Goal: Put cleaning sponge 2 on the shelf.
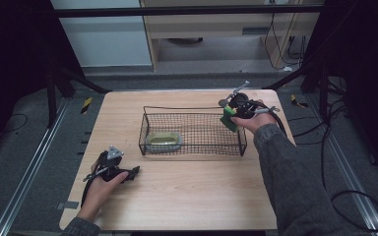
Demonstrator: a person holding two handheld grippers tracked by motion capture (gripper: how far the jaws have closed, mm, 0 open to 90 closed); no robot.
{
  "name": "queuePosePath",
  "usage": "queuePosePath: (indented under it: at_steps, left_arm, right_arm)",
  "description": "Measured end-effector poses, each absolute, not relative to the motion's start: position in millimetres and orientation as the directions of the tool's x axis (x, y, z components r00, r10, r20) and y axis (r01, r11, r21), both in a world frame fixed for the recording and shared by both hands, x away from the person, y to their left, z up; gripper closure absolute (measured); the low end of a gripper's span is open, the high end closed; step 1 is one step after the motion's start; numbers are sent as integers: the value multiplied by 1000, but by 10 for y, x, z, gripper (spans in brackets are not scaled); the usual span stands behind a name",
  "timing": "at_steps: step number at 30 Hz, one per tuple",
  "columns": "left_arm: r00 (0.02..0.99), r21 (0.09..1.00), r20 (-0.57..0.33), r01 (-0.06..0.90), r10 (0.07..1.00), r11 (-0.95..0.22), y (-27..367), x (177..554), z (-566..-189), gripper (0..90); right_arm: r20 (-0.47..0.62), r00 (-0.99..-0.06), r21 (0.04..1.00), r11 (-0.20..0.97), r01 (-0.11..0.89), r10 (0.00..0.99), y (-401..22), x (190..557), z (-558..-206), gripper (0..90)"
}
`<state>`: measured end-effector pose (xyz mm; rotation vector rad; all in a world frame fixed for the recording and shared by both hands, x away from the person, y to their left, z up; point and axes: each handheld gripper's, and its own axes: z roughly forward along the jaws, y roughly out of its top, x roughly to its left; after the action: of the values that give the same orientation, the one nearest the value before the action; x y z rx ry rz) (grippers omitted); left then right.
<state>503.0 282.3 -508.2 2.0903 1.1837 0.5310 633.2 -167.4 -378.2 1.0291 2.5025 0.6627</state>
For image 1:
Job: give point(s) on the grey table bracket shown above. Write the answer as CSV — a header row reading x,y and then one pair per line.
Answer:
x,y
67,205

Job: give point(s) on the person's right hand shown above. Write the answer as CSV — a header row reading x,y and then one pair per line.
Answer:
x,y
257,121

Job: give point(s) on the aluminium floor rail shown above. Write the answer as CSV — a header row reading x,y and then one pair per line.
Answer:
x,y
351,180
29,167

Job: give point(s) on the dark curtain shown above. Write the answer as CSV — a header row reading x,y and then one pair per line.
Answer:
x,y
367,82
13,65

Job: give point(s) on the small grey round disc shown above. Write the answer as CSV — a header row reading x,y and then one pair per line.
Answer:
x,y
223,103

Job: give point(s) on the white cabinet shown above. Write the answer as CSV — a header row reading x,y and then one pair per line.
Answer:
x,y
105,42

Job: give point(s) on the white plug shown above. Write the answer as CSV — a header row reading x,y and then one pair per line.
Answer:
x,y
287,69

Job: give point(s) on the black horizontal bar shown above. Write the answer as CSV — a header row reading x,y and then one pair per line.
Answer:
x,y
177,11

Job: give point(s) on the black metal stand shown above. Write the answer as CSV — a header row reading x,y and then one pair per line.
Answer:
x,y
323,88
50,98

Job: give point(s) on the green and grey soap dish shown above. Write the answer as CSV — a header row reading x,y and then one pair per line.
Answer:
x,y
164,141

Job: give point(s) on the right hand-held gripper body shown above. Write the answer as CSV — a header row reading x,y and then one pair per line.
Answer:
x,y
244,106

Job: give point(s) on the light wooden desk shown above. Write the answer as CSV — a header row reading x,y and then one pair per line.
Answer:
x,y
210,28

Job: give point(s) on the person's left hand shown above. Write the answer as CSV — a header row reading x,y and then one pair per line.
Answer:
x,y
98,196

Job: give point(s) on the yellow and black tape strip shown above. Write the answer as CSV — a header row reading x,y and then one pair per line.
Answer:
x,y
86,105
297,101

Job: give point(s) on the green and yellow sponge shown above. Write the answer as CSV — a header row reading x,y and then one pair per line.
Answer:
x,y
228,119

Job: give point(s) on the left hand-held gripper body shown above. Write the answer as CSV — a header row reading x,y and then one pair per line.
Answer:
x,y
108,165

